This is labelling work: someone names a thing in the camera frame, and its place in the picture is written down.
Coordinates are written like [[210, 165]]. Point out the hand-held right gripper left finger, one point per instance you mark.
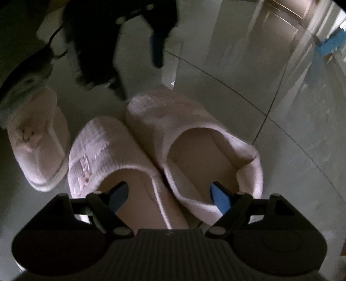
[[119, 197]]

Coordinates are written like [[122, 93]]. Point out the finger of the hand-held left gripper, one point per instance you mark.
[[156, 48]]

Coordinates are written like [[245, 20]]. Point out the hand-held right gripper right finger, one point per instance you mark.
[[220, 197]]

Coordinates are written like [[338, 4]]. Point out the pink waffle-knit slipper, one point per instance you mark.
[[102, 146], [162, 116]]

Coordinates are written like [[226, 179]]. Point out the pink plush slipper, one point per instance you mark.
[[40, 146]]

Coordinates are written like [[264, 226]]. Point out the blue plastic object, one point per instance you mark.
[[331, 43]]

